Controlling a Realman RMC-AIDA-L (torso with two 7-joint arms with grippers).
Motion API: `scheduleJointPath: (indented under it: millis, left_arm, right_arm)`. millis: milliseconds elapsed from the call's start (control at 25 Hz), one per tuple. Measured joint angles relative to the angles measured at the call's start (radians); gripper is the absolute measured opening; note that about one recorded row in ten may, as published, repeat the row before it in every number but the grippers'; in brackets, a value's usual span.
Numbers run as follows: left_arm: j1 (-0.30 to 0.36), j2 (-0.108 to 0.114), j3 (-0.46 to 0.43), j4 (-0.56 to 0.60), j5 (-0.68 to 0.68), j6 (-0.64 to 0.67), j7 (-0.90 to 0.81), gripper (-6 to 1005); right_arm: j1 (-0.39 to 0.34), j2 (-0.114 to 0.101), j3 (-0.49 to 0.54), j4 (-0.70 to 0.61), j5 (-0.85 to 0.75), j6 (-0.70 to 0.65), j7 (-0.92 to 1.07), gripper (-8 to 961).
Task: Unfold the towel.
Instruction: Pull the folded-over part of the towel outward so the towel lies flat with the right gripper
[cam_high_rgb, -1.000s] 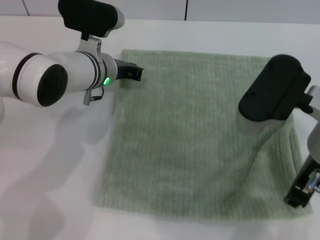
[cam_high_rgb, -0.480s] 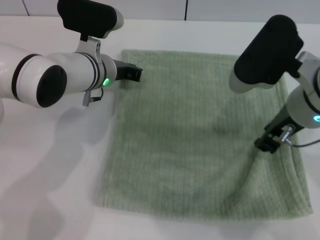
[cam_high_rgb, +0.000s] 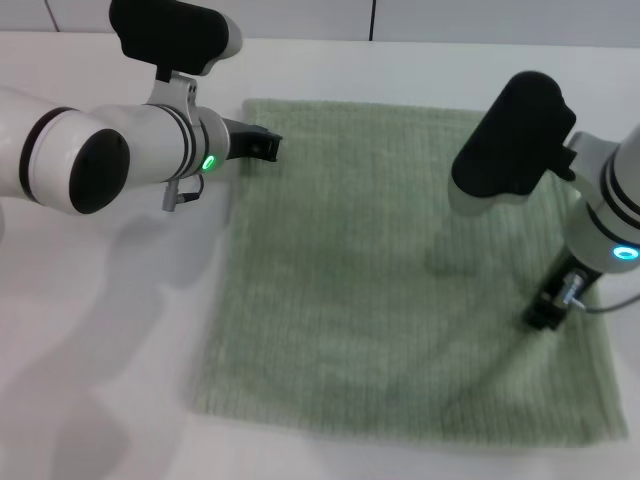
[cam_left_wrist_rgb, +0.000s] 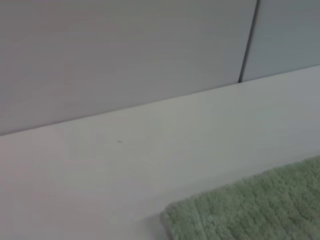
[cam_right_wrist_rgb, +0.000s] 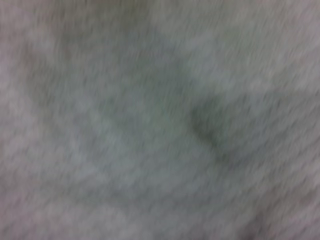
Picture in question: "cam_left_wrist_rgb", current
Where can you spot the green terry towel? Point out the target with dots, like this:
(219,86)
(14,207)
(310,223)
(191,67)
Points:
(255,207)

